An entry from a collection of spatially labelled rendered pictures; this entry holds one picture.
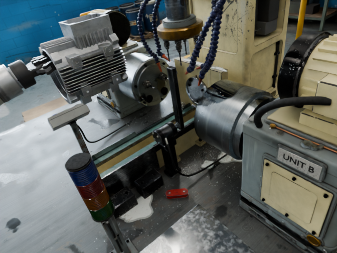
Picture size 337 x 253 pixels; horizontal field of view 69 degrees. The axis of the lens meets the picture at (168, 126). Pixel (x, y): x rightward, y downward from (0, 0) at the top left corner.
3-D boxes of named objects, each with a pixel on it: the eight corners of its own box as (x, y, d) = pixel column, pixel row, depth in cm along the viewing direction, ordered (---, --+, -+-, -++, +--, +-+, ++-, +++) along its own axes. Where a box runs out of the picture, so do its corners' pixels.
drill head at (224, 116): (222, 116, 114) (220, 64, 99) (313, 156, 85) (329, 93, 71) (182, 142, 103) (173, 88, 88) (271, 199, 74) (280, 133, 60)
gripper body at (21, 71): (9, 69, 63) (43, 53, 66) (4, 62, 69) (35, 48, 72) (26, 93, 67) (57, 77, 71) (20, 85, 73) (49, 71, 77)
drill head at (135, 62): (144, 80, 160) (135, 41, 145) (180, 97, 134) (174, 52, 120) (110, 96, 149) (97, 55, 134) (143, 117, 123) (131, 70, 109)
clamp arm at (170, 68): (181, 124, 99) (171, 64, 85) (185, 127, 97) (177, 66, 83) (174, 128, 98) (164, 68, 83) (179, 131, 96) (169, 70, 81)
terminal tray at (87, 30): (101, 35, 83) (94, 12, 79) (115, 39, 76) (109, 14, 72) (66, 45, 78) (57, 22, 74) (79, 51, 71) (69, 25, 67)
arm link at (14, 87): (-19, 69, 66) (3, 59, 68) (3, 97, 72) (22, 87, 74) (-16, 77, 60) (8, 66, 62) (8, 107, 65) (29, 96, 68)
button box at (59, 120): (89, 114, 116) (82, 104, 116) (90, 111, 110) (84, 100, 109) (53, 131, 108) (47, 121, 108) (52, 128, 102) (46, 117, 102)
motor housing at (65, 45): (108, 74, 95) (92, 22, 84) (134, 87, 82) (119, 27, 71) (57, 95, 86) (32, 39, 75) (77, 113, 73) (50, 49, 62)
